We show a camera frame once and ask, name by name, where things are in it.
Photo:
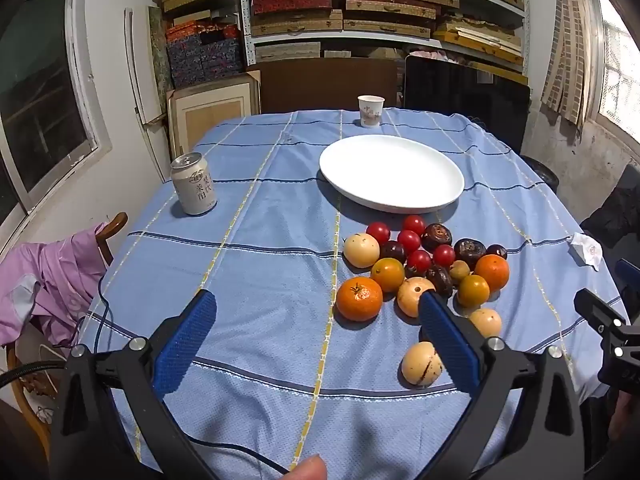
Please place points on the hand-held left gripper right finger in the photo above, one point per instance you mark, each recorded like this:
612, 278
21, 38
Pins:
450, 342

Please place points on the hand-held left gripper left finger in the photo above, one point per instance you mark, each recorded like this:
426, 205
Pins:
184, 342

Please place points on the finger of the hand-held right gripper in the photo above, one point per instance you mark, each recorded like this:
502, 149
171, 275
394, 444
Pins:
629, 272
597, 310

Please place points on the pale beige round fruit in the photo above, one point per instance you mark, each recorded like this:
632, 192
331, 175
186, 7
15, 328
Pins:
422, 364
410, 297
485, 322
361, 250

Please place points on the yellow orange tomato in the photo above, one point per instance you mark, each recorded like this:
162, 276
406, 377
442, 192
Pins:
387, 274
472, 290

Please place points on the dark brown water chestnut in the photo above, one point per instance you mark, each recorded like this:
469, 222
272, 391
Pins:
469, 251
436, 236
441, 280
411, 273

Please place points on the small olive green fruit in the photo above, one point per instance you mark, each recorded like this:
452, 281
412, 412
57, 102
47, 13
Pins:
459, 270

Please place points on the orange mandarin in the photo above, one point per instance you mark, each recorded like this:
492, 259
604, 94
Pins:
492, 272
359, 299

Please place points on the dark purple round fruit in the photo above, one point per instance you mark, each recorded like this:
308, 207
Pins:
392, 251
496, 251

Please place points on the white oval plate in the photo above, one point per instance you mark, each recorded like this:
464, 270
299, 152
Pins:
390, 170

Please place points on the person's right hand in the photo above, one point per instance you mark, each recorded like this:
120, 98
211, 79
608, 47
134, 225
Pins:
621, 415

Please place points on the person's left hand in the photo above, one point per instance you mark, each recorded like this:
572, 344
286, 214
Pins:
309, 469

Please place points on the crumpled white tissue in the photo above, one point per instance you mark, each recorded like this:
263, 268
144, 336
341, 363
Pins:
585, 251

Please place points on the blue checked tablecloth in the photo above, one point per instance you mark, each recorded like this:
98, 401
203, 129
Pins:
260, 240

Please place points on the black round stool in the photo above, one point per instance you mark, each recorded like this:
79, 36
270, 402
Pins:
542, 172

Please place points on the wooden chair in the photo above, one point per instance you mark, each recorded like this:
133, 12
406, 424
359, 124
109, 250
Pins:
116, 225

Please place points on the pink jacket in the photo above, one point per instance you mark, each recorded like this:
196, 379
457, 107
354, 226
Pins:
45, 285

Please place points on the silver drink can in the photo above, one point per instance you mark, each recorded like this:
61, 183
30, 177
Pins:
194, 187

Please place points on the bright window with grille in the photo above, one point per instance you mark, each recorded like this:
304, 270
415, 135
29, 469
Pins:
620, 70

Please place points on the beige checked curtain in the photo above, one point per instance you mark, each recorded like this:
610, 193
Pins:
570, 50

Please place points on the beige framed panel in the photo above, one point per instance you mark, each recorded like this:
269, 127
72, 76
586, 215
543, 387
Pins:
215, 110

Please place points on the black flat panel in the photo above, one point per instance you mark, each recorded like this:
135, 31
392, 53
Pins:
465, 95

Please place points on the white paper cup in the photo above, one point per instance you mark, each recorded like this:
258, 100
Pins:
371, 112

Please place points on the white leaning board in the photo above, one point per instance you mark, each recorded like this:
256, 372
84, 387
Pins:
142, 100

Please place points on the blue patterned boxes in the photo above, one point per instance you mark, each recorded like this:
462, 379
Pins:
205, 57

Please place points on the brown wooden board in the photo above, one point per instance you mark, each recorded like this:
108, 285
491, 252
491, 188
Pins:
320, 85

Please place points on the green patterned board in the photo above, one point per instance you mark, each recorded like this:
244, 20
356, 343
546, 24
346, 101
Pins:
159, 55

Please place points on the white framed window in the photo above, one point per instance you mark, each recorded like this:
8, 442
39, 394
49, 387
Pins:
40, 85

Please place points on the white metal shelf rack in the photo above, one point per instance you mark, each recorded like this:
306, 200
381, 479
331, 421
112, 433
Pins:
385, 37

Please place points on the stack of tan woven boxes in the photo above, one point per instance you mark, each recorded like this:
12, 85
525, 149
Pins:
390, 7

